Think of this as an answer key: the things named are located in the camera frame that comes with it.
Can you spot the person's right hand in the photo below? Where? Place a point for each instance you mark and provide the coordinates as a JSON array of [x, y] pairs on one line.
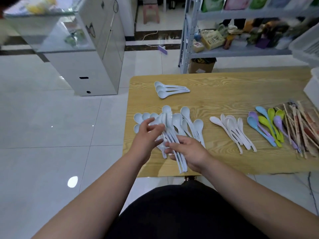
[[193, 153]]

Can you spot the person's left hand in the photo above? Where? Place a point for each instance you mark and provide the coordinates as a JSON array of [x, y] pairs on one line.
[[142, 139]]

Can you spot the person's right thumb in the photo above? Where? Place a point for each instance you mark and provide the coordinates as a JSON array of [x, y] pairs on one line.
[[180, 139]]

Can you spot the person's left thumb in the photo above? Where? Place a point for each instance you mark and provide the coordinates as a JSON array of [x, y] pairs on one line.
[[148, 121]]

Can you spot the pale blue spoon bundle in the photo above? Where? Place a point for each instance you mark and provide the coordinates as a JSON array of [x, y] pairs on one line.
[[170, 131]]

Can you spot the person's right forearm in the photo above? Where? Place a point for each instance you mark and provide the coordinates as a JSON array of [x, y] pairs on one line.
[[251, 199]]

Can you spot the person's left forearm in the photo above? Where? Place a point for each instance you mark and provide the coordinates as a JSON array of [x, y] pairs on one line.
[[94, 199]]

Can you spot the pile of loose pale blue spoons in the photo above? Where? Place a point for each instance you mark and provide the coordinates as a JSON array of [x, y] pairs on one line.
[[193, 126]]

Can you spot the pale blue plastic spoon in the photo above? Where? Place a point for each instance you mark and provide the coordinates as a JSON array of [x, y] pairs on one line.
[[164, 94], [169, 85], [172, 89]]

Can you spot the white plastic spoon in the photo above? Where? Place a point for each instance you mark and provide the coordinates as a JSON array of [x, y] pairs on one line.
[[236, 134], [216, 120], [240, 123], [231, 120], [223, 119]]

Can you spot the person's black clothing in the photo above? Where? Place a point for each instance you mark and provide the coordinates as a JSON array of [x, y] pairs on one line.
[[184, 211]]

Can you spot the purple power strip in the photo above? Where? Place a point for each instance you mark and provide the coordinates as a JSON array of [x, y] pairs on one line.
[[162, 50]]

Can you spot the brown cardboard box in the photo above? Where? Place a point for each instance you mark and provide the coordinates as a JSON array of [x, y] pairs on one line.
[[201, 65]]

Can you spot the group of coloured plastic spoons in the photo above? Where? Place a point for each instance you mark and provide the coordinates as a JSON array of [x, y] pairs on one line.
[[265, 124]]

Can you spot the small yellow packet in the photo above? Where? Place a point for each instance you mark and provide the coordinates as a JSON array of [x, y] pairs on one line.
[[198, 46]]

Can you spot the white glass display cabinet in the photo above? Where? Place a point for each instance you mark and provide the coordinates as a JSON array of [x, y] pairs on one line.
[[82, 59]]

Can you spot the grey metal shelving rack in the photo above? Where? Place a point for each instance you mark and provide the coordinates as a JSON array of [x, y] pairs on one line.
[[236, 52]]

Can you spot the large yellow packet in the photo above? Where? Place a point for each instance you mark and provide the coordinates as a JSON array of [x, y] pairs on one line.
[[212, 39]]

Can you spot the pink plastic stool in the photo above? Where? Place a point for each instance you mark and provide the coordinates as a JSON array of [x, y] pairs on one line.
[[151, 13]]

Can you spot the pile of wooden chopsticks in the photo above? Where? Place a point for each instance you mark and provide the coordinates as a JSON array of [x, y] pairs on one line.
[[302, 126]]

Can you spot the pile of assorted shelf goods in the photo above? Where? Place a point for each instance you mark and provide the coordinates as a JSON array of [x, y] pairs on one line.
[[259, 34]]

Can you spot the white plastic box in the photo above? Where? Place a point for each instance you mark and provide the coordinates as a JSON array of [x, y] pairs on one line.
[[313, 89]]

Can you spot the row of coloured packets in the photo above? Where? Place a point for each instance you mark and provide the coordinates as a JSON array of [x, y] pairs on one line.
[[249, 2]]

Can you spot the white plastic basket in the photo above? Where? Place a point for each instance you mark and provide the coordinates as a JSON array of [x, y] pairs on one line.
[[305, 46]]

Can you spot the yellow items in cabinet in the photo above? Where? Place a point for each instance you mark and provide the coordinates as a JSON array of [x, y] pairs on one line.
[[41, 6]]

